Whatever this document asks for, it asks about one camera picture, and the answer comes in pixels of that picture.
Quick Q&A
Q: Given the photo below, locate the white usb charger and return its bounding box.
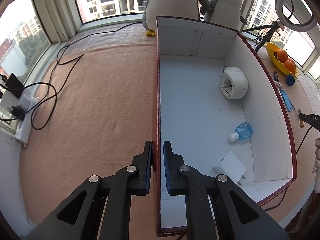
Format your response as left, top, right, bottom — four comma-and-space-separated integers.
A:
213, 151, 247, 185

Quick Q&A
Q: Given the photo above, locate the blue liquid bottle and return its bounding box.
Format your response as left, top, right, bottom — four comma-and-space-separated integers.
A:
228, 122, 253, 142

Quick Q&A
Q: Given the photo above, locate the red white cardboard box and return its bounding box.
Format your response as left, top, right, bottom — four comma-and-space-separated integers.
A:
152, 16, 297, 237

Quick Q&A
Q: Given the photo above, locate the wooden clothespin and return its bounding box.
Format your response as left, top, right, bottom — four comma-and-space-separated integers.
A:
298, 109, 304, 128

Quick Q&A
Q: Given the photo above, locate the white plug-in repellent device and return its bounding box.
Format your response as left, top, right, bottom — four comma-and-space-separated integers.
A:
219, 67, 248, 100

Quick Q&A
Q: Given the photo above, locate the blue round lid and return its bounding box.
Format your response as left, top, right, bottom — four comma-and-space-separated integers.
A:
285, 75, 295, 86

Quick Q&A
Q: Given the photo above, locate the pink cosmetic tube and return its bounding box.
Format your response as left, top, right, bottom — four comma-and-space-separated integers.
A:
274, 81, 283, 89

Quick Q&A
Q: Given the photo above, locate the white power strip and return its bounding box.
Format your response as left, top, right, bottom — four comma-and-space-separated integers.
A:
15, 87, 39, 146

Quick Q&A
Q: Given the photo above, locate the black plug on strip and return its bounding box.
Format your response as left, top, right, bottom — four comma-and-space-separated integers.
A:
8, 106, 25, 121

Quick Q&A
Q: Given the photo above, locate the white charger on strip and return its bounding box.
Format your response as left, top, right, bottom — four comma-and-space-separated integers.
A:
16, 94, 32, 111

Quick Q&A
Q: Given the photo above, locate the blue phone stand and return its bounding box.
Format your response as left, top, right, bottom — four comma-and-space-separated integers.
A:
279, 89, 292, 112

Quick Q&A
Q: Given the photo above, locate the black cylinder lipstick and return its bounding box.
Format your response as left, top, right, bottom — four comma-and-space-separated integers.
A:
273, 71, 279, 82

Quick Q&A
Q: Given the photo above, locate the black power adapter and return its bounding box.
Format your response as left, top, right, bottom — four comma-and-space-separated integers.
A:
1, 73, 25, 99

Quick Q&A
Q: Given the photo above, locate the orange fruit front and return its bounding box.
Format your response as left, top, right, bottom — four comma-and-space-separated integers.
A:
284, 60, 296, 74

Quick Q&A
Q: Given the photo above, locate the yellow leaf-shaped tray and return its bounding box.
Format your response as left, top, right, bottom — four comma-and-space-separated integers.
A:
265, 42, 300, 79

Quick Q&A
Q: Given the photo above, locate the checked grey cloth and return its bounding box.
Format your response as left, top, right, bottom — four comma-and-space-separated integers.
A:
66, 22, 155, 53

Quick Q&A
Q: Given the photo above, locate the black tripod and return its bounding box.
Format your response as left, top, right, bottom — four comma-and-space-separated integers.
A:
242, 20, 284, 52

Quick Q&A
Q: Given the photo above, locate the right plush penguin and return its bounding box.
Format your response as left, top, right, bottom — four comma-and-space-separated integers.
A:
200, 0, 247, 31

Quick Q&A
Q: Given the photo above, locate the plush penguin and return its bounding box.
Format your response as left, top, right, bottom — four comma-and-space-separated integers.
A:
200, 0, 247, 31
137, 0, 212, 36

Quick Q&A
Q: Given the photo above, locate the left plush penguin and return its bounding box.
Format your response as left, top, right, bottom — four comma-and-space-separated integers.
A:
137, 0, 212, 36

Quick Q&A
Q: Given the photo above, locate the white ring light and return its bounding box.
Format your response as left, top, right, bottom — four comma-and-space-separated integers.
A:
274, 0, 317, 32

